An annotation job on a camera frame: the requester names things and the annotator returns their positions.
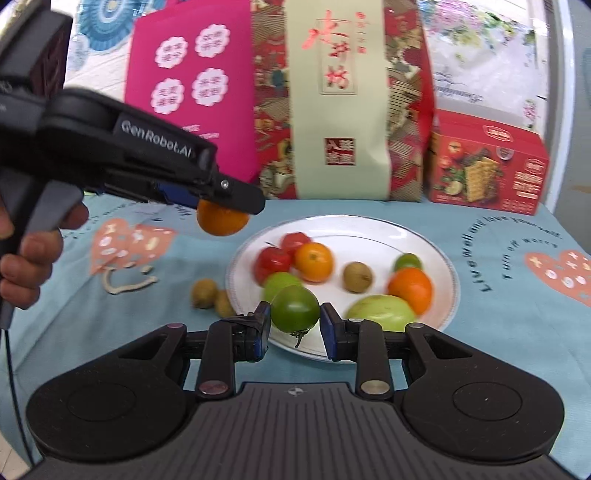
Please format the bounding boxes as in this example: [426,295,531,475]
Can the blue printed tablecloth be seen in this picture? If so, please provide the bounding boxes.
[0,191,591,476]

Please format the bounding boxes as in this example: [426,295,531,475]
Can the cream and red gift bag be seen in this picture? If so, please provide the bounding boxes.
[252,0,437,203]

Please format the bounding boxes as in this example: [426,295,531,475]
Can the large light green mango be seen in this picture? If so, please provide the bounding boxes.
[345,294,417,332]

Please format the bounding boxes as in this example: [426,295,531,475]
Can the small orange tangerine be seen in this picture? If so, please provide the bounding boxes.
[196,198,250,237]
[294,242,334,283]

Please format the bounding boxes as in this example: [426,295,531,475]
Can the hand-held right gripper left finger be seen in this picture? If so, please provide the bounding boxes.
[115,301,273,400]

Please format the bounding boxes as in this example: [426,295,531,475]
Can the large orange tangerine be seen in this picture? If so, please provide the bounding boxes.
[388,268,434,317]

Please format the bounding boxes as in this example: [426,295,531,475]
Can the brown kiwi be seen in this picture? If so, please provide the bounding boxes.
[191,279,219,309]
[343,261,373,294]
[213,290,237,318]

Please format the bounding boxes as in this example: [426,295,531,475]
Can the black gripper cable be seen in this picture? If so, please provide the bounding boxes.
[0,320,35,464]

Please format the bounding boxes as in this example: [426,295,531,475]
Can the white floral bag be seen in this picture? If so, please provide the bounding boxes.
[418,0,552,139]

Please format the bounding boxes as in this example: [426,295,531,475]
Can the red tomato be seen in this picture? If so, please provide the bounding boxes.
[254,247,294,286]
[281,232,312,254]

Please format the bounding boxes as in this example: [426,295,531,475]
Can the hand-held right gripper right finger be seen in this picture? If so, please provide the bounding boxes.
[320,302,472,399]

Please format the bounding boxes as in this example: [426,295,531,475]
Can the pink bag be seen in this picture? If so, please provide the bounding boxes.
[124,0,259,185]

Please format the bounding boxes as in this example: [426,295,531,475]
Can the small green tomato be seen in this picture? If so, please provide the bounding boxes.
[393,253,424,273]

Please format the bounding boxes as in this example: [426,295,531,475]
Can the red cracker box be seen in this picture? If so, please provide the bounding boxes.
[427,108,550,217]

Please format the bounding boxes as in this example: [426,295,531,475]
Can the blue paper fan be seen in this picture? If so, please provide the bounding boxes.
[76,0,155,52]

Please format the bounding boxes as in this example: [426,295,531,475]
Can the small light green mango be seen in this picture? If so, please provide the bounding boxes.
[262,272,303,301]

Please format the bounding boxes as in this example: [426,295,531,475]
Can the white plate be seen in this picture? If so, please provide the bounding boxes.
[225,215,461,363]

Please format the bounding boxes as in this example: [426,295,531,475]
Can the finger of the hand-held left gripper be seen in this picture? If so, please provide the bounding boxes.
[154,174,267,216]
[156,186,204,207]

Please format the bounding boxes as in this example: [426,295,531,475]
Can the person's left hand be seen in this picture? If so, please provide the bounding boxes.
[0,201,91,311]

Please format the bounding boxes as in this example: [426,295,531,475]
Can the large green tomato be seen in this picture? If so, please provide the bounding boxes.
[270,285,321,349]

